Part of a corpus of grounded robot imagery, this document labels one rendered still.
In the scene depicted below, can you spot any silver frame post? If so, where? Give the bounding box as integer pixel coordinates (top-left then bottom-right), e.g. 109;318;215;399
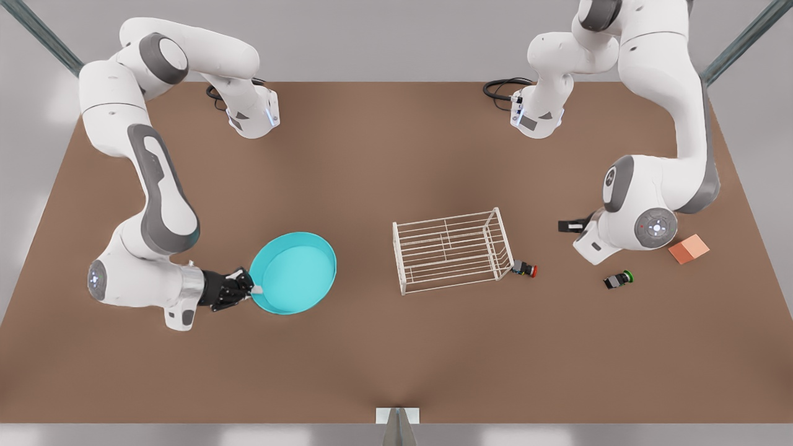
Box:
703;0;793;86
376;408;420;446
2;0;84;77

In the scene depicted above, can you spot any white wire shelf rack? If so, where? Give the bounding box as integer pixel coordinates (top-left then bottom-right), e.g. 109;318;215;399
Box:
392;208;515;295

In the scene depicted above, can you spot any black cable loop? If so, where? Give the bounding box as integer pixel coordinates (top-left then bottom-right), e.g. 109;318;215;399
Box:
206;77;267;112
483;77;535;112

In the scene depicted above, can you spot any orange cube block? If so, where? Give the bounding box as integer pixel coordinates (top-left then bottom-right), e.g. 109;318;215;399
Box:
668;234;711;265

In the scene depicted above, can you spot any turquoise round plate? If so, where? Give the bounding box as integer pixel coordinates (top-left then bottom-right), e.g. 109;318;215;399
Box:
249;232;338;315

